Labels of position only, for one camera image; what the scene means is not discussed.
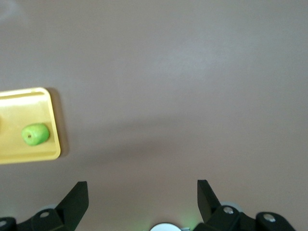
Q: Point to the green apple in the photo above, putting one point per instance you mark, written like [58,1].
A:
[35,134]

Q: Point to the yellow plastic tray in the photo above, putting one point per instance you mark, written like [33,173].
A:
[24,108]

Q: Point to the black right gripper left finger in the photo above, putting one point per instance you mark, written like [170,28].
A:
[74,204]

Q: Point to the brown table mat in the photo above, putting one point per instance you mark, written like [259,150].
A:
[168,96]

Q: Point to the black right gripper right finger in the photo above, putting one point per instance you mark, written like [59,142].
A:
[209,204]

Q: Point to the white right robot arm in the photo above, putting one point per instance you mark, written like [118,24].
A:
[166,227]

